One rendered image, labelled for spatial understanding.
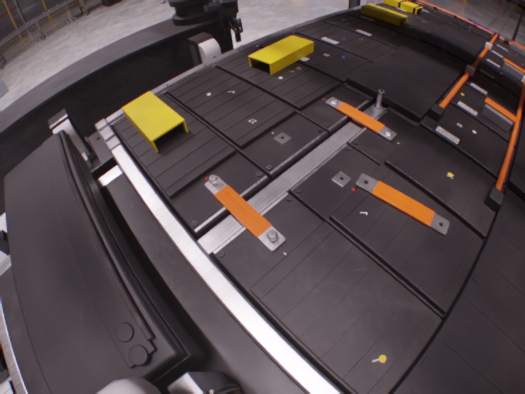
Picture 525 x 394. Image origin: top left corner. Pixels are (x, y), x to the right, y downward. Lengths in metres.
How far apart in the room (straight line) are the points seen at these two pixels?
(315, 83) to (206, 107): 0.23
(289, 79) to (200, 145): 0.25
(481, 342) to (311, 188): 0.32
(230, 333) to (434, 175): 0.38
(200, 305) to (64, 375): 0.18
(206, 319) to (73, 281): 0.16
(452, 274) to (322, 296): 0.18
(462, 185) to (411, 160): 0.10
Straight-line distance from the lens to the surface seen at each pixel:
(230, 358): 0.34
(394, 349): 0.34
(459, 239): 0.43
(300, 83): 0.61
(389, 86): 0.63
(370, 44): 0.84
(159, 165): 0.48
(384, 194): 0.41
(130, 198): 0.48
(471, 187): 0.51
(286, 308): 0.33
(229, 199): 0.40
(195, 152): 0.47
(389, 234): 0.38
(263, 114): 0.52
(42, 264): 0.36
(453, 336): 0.37
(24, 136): 1.49
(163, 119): 0.52
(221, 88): 0.61
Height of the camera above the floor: 1.32
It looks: 55 degrees down
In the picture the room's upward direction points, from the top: 8 degrees counter-clockwise
